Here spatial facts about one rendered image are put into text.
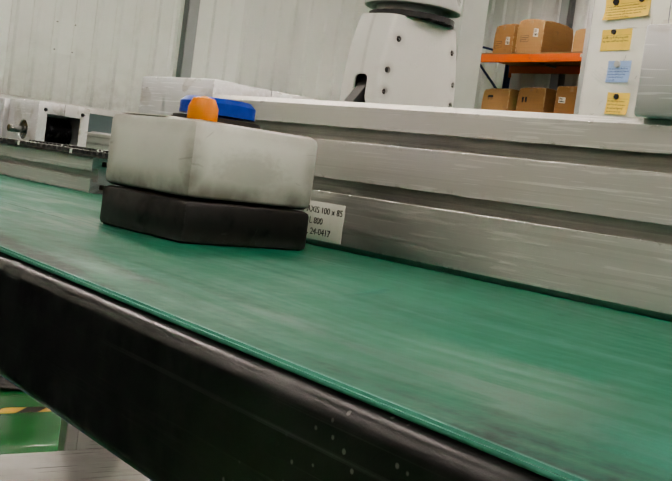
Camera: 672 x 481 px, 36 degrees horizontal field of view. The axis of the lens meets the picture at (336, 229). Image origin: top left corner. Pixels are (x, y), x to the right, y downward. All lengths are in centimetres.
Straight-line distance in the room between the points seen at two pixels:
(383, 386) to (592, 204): 27
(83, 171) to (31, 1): 1147
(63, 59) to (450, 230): 1198
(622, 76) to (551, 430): 399
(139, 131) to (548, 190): 21
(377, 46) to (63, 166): 29
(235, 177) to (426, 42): 41
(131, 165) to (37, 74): 1182
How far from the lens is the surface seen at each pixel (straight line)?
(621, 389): 26
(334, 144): 59
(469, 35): 896
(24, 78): 1229
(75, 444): 211
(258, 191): 52
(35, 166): 98
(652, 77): 46
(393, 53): 86
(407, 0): 87
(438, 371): 24
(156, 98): 75
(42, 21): 1239
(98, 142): 478
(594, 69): 427
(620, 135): 47
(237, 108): 53
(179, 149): 50
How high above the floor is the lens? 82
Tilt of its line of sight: 3 degrees down
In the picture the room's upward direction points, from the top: 8 degrees clockwise
